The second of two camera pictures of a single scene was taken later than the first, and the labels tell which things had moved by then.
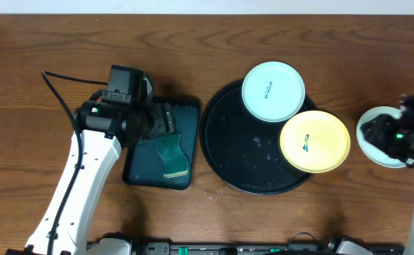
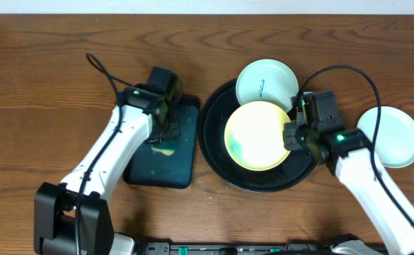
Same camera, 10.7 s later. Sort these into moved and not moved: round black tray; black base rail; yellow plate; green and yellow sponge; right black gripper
Moved: yellow plate; green and yellow sponge; right black gripper
Not moved: round black tray; black base rail
